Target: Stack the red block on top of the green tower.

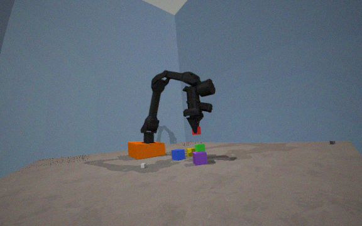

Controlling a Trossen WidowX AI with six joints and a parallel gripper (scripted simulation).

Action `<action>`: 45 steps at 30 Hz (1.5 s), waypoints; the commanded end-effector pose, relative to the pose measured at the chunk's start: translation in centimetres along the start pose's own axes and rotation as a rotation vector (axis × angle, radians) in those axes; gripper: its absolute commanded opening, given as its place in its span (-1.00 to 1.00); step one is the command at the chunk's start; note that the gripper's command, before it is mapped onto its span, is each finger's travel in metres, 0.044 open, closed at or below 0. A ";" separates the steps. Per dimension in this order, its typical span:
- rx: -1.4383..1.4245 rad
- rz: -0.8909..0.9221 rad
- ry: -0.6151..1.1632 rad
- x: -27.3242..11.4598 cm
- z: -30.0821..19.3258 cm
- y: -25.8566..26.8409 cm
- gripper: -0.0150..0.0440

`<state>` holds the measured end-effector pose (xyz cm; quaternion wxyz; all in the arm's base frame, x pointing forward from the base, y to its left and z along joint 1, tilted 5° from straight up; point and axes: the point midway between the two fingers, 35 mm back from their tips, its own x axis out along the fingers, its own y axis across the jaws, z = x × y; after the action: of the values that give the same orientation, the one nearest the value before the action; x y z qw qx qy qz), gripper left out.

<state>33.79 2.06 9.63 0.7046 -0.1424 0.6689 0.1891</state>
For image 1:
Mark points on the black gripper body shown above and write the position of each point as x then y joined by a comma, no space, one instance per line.
192,111

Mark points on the purple block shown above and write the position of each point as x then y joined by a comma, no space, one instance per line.
199,157

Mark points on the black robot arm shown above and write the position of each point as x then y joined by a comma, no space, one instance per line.
157,84

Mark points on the blue cube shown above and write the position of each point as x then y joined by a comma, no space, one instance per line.
178,154

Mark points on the green block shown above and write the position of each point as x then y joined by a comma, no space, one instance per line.
199,147

